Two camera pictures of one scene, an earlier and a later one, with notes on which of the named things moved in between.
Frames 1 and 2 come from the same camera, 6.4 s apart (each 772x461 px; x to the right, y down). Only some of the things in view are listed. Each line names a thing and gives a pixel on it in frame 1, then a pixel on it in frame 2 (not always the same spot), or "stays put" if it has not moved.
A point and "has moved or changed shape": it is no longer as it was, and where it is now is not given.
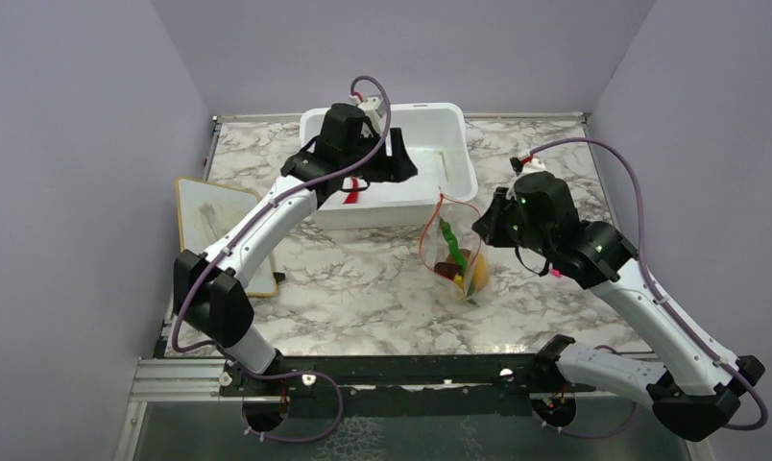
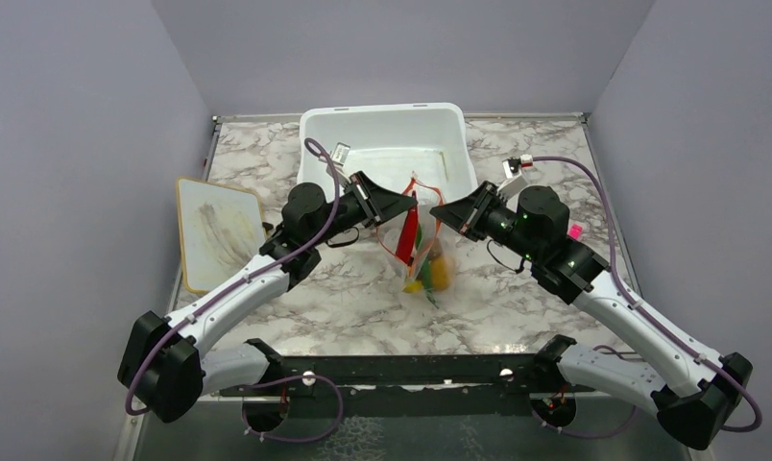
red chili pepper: (352, 197) has moved or changed shape
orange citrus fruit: (481, 274) to (441, 270)
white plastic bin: (438, 138) stays put
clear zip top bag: (451, 254) to (422, 246)
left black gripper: (394, 168) to (382, 205)
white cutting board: (206, 210) stays put
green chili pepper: (452, 239) to (425, 266)
